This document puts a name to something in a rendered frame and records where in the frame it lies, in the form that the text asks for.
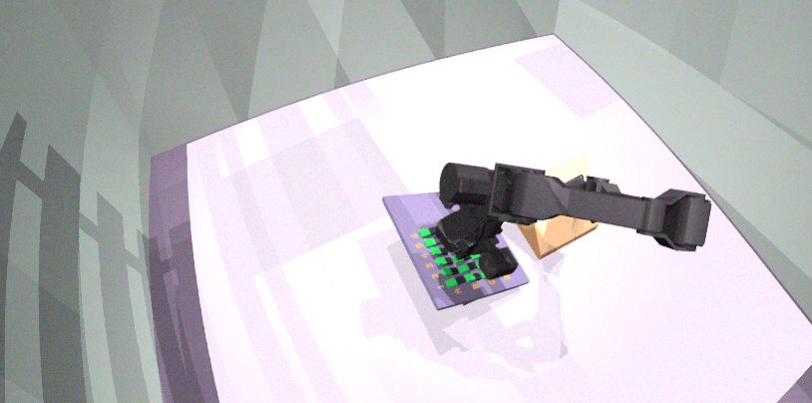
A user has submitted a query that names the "lavender switch panel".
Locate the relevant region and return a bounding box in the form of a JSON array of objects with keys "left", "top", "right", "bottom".
[{"left": 382, "top": 192, "right": 530, "bottom": 311}]

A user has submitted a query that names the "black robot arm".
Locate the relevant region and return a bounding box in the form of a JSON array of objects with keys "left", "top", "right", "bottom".
[{"left": 436, "top": 162, "right": 712, "bottom": 256}]

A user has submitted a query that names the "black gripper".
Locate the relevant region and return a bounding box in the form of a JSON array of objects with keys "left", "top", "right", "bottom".
[{"left": 439, "top": 196, "right": 518, "bottom": 280}]

